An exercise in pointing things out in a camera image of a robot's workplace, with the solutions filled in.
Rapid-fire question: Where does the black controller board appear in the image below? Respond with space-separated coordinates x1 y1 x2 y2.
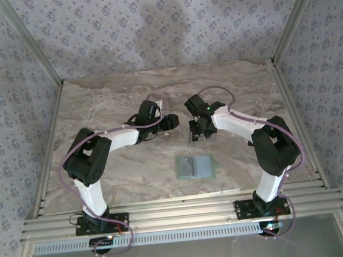
259 220 285 238
88 235 117 255

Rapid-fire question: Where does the green clear-sleeve card holder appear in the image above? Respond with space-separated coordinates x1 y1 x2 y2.
174 152 217 182

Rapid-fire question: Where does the wide aluminium base rail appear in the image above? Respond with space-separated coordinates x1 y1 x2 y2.
18 180 343 242

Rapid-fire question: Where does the grey slotted cable duct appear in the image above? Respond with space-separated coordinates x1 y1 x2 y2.
33 220 272 257

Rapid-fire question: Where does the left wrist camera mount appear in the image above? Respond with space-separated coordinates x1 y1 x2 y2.
152 98 166 114

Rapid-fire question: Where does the aluminium table side rail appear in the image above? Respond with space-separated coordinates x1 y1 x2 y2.
269 53 330 194
18 79 78 220

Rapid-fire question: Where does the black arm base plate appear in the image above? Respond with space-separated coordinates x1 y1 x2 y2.
74 212 131 236
233 195 291 221

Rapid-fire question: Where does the slanted aluminium frame post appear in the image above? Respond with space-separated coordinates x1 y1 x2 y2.
264 0 335 68
0 0 67 94

